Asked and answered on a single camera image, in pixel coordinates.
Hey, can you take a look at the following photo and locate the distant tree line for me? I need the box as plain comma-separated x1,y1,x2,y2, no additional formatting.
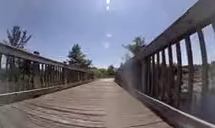
89,64,118,80

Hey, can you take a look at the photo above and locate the dark conifer tree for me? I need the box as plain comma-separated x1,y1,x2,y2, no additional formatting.
67,43,93,69

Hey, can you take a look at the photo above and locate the green tree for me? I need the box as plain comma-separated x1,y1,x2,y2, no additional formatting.
121,35,147,56

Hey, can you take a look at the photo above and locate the wooden plank boardwalk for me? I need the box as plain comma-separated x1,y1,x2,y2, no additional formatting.
0,77,173,128

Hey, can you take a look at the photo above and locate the weathered wooden railing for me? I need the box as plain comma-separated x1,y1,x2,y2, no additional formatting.
0,40,95,108
114,0,215,128

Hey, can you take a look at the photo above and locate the bare-branched tree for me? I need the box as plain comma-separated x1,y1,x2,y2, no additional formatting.
5,25,33,50

